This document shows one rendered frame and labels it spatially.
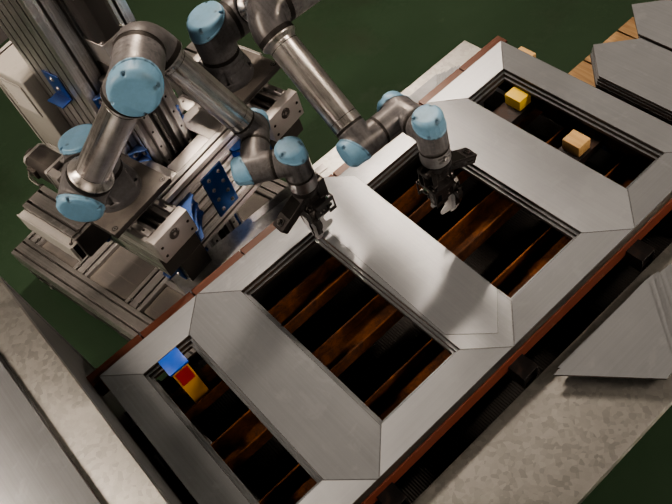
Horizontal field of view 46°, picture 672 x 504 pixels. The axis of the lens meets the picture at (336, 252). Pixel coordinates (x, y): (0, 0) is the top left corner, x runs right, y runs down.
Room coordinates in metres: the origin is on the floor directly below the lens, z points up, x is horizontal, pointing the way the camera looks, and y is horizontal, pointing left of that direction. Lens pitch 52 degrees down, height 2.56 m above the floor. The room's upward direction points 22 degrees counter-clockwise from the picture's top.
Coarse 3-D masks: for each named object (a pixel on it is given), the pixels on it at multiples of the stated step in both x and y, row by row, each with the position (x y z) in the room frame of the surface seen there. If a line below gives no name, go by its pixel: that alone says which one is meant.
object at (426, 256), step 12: (432, 240) 1.24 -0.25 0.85; (420, 252) 1.21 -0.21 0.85; (432, 252) 1.20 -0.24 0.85; (444, 252) 1.19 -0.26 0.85; (396, 264) 1.21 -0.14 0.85; (408, 264) 1.19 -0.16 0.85; (420, 264) 1.18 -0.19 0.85; (432, 264) 1.16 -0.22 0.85; (384, 276) 1.18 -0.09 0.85; (396, 276) 1.17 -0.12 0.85; (408, 276) 1.16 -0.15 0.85; (420, 276) 1.14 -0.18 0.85; (396, 288) 1.14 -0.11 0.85; (408, 288) 1.12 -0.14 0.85
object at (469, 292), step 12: (468, 276) 1.09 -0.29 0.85; (480, 276) 1.08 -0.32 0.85; (456, 288) 1.07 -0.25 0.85; (468, 288) 1.06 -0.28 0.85; (480, 288) 1.04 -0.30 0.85; (492, 288) 1.03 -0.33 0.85; (444, 300) 1.05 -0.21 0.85; (456, 300) 1.04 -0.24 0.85; (468, 300) 1.02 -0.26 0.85; (480, 300) 1.01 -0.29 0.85; (432, 312) 1.03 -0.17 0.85; (444, 312) 1.02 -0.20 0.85; (456, 312) 1.00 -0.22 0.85; (468, 312) 0.99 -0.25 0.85; (444, 324) 0.99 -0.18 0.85
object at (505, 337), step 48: (480, 96) 1.68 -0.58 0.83; (624, 144) 1.32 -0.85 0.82; (336, 240) 1.35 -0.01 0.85; (624, 240) 1.03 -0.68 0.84; (384, 288) 1.15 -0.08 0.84; (576, 288) 0.95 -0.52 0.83; (288, 336) 1.13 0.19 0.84; (432, 336) 0.98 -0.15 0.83; (480, 336) 0.92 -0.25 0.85; (528, 336) 0.88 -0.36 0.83; (480, 384) 0.81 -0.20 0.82; (192, 432) 0.97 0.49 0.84; (432, 432) 0.75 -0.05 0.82
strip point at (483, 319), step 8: (496, 288) 1.03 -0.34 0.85; (488, 296) 1.01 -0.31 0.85; (496, 296) 1.00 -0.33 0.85; (480, 304) 1.00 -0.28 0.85; (488, 304) 0.99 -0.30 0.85; (496, 304) 0.98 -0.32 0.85; (472, 312) 0.99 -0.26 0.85; (480, 312) 0.98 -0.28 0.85; (488, 312) 0.97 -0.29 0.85; (496, 312) 0.96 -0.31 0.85; (464, 320) 0.98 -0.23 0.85; (472, 320) 0.97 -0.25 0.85; (480, 320) 0.96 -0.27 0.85; (488, 320) 0.95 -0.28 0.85; (496, 320) 0.94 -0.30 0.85; (456, 328) 0.96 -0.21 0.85; (464, 328) 0.95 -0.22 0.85; (472, 328) 0.95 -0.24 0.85; (480, 328) 0.94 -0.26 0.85; (488, 328) 0.93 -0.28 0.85; (496, 328) 0.92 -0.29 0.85
